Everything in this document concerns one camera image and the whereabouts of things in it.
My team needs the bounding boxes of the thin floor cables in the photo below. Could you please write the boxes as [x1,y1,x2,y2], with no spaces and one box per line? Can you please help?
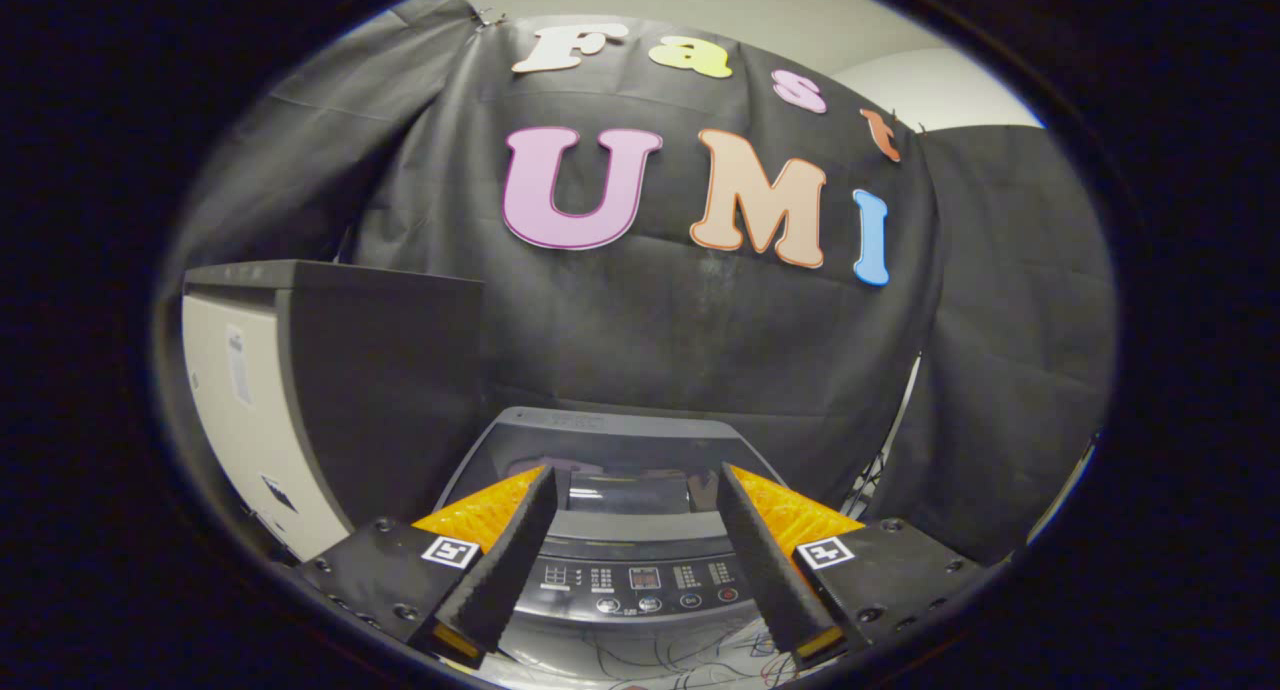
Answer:
[560,625,806,689]

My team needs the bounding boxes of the beige cabinet with black top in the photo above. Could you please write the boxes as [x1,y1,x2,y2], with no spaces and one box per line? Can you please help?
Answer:
[180,260,487,563]

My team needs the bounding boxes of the black backdrop cloth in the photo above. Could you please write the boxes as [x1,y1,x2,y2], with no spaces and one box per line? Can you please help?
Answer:
[155,0,1119,567]

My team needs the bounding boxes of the black cables beside backdrop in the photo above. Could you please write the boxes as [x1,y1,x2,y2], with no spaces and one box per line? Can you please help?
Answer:
[845,350,926,519]

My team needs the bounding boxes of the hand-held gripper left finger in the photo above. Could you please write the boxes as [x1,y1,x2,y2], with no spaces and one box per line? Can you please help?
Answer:
[295,465,559,669]

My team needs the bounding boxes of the grey washing machine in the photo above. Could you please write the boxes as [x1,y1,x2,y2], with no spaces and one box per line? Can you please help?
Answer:
[435,407,801,687]

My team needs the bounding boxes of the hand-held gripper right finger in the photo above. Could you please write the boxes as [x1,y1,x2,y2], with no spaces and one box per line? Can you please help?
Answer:
[720,463,986,671]

